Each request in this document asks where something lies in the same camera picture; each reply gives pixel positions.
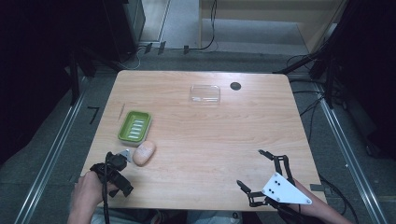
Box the white floor cable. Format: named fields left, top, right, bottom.
left=117, top=46, right=148, bottom=71

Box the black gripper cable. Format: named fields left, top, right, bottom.
left=102, top=151, right=112, bottom=224

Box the black floor cable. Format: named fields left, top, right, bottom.
left=292, top=90, right=326, bottom=145
left=318, top=173, right=360, bottom=224

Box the black tripod stand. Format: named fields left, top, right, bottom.
left=273, top=36, right=340, bottom=110

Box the metal floor rail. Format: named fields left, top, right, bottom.
left=312, top=82, right=389, bottom=224
left=13, top=77, right=90, bottom=224

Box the black hanging cable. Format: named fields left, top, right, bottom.
left=186, top=0, right=219, bottom=52

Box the wooden shelf unit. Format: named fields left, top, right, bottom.
left=198, top=0, right=348, bottom=54

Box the dark cabinet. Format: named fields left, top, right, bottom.
left=101, top=0, right=147, bottom=62

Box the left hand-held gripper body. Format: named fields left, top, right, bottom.
left=90, top=148, right=135, bottom=199

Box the person's left hand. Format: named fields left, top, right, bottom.
left=70, top=170, right=119, bottom=217

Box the green soap dish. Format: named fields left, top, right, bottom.
left=117, top=110, right=153, bottom=147

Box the clear plastic container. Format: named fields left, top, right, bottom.
left=189, top=84, right=222, bottom=106

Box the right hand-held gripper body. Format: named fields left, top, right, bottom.
left=248, top=172, right=313, bottom=216

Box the black metal stand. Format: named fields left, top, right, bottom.
left=66, top=46, right=98, bottom=107

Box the person's right hand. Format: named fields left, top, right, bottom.
left=289, top=178, right=316, bottom=217

